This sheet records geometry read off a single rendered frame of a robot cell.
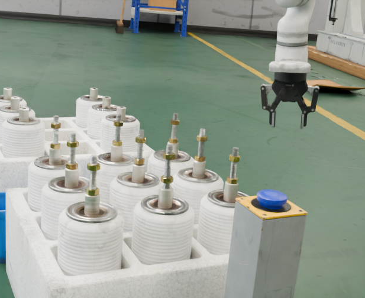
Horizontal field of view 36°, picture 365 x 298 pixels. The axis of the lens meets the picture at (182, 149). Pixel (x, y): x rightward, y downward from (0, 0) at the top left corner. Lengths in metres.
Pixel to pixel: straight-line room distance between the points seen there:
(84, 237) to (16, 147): 0.55
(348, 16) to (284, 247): 4.82
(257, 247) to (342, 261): 0.67
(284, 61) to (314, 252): 0.46
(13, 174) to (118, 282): 0.55
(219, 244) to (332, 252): 0.54
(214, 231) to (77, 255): 0.23
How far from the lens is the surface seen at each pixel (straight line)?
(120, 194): 0.97
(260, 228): 0.73
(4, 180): 1.32
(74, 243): 0.83
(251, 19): 7.55
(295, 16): 1.34
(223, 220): 0.91
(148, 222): 0.86
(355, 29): 5.42
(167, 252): 0.88
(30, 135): 1.33
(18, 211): 1.04
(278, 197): 0.76
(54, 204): 0.93
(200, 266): 0.88
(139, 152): 0.98
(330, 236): 1.51
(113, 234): 0.83
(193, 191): 1.01
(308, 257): 1.38
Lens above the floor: 0.59
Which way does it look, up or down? 16 degrees down
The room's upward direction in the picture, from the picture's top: 5 degrees clockwise
